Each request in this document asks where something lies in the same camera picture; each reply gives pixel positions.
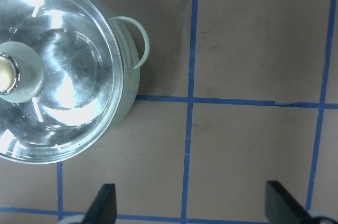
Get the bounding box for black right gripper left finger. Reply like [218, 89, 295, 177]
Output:
[82, 184, 117, 223]

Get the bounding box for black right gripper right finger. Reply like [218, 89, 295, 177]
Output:
[265, 181, 317, 224]

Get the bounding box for glass pot lid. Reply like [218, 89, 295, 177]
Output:
[1, 0, 124, 164]

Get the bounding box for pale green cooking pot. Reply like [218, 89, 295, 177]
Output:
[99, 4, 150, 126]

